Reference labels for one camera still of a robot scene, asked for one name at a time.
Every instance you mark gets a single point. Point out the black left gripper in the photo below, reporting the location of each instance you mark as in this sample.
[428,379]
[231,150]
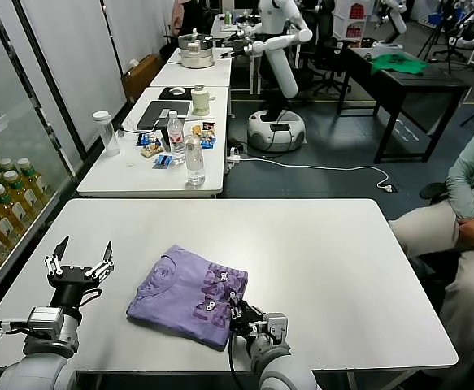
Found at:
[74,282]

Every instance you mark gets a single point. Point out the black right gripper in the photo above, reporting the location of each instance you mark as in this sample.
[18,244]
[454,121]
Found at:
[249,324]

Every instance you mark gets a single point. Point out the purple t-shirt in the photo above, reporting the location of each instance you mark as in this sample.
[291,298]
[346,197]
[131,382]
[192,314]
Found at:
[171,292]

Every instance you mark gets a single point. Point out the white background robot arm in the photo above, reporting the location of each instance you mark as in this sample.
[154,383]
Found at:
[397,18]

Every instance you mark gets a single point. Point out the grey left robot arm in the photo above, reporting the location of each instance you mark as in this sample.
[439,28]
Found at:
[37,365]

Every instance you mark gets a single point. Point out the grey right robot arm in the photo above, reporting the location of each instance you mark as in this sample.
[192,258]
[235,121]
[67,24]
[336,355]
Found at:
[281,369]

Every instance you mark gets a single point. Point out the white table with snacks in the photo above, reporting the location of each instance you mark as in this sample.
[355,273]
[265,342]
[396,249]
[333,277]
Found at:
[139,178]

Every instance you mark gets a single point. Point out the blue snack packet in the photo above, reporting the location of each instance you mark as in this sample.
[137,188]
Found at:
[208,142]
[144,139]
[162,161]

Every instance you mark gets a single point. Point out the clear tumbler white lid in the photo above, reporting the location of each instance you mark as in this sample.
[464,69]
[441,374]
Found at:
[107,134]

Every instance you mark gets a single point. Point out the large clear water bottle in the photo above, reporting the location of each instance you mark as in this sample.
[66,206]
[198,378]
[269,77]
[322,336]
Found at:
[195,162]

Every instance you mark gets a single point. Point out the white power strip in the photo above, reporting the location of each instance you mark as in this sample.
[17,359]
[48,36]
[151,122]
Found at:
[233,155]

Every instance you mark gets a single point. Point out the red label water bottle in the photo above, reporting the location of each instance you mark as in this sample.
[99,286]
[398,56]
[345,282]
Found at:
[176,138]

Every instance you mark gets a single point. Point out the glass door drinks cabinet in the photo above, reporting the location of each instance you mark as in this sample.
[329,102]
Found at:
[37,101]

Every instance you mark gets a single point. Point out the dark grey laptop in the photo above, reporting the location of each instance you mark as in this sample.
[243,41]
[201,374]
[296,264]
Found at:
[167,113]

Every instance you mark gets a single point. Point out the orange snack packet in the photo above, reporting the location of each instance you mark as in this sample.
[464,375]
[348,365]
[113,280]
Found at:
[196,130]

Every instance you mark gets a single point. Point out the dark brown snack packet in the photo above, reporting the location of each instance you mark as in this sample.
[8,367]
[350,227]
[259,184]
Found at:
[209,126]

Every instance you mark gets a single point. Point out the white floor plug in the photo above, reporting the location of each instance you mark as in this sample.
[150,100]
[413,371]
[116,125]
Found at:
[387,187]

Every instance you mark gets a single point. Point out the brown cardboard box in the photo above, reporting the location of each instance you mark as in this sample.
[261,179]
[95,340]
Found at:
[139,79]

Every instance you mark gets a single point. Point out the white computer mouse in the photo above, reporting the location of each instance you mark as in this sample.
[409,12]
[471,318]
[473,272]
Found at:
[176,90]

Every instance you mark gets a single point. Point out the black mouse pad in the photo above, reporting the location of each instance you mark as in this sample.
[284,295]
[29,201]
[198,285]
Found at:
[188,94]

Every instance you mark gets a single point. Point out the cream lidded jar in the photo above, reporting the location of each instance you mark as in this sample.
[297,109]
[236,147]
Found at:
[201,101]

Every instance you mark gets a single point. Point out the white table with pot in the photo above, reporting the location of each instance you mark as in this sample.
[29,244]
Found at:
[204,77]

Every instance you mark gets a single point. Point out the black chair armrest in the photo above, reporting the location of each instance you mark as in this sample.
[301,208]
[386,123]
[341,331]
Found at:
[433,190]

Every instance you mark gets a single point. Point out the white steamer pot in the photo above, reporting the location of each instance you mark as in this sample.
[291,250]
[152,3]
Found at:
[196,50]

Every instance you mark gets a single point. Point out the white wheeled humanoid robot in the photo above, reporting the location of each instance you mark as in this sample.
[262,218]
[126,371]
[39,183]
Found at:
[279,61]

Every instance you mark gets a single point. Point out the seated person green jacket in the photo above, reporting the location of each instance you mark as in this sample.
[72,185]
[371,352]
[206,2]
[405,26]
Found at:
[468,178]

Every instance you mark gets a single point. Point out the pink garment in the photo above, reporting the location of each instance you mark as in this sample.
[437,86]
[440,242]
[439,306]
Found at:
[178,16]

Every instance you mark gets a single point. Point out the black office chair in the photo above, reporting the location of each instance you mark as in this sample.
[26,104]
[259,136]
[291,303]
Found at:
[326,48]

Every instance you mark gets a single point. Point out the black table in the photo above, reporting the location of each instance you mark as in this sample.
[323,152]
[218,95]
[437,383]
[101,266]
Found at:
[419,85]

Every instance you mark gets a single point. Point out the green cloth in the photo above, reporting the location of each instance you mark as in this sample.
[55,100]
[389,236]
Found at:
[399,64]

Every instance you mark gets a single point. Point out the white shelf red items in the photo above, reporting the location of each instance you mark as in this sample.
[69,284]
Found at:
[356,20]

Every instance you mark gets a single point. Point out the black tripod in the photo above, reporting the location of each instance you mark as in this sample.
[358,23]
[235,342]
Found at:
[440,28]

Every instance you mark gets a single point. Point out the blue plastic bin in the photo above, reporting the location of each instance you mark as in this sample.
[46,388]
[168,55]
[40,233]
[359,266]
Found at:
[435,18]

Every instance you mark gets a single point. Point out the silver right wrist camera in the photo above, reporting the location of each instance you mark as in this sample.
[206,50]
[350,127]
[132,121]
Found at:
[276,328]

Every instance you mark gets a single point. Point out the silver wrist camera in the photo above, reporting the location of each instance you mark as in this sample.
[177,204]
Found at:
[45,323]
[276,328]

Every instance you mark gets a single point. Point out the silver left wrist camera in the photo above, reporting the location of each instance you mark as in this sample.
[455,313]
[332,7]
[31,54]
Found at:
[45,323]

